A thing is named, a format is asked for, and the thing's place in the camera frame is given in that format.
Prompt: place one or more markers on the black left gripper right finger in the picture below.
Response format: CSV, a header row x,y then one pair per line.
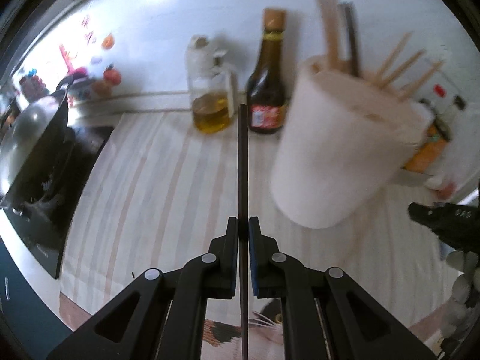
x,y
326,314

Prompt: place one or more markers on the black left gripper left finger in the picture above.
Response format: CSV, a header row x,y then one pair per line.
x,y
160,315

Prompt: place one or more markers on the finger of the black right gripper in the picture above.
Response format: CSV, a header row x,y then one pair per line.
x,y
454,225

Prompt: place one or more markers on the black chopstick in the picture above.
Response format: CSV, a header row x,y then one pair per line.
x,y
243,228

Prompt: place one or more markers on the black cap condiment bottle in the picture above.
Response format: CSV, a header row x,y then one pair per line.
x,y
453,110

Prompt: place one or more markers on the striped cat placemat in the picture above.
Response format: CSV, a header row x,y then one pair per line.
x,y
160,192

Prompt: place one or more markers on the red cap condiment bottle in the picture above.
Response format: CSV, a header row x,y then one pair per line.
x,y
434,101

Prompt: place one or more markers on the cream cylindrical utensil holder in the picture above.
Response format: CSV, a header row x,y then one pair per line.
x,y
343,140

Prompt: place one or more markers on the black induction cooktop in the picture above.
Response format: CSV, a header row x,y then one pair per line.
x,y
44,223

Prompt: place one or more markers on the wooden chopstick in holder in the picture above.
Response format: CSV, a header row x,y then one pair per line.
x,y
392,56

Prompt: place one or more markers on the stainless steel wok with lid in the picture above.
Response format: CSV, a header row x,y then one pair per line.
x,y
28,148

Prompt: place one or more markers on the glass oil dispenser bottle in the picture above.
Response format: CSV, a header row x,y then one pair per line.
x,y
212,85

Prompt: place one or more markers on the dark soy sauce bottle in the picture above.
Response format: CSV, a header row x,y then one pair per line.
x,y
266,91

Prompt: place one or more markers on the dark chopstick in holder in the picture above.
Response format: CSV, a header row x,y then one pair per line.
x,y
349,15

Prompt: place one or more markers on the orange fruit wall sticker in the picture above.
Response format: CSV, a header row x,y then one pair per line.
x,y
112,76

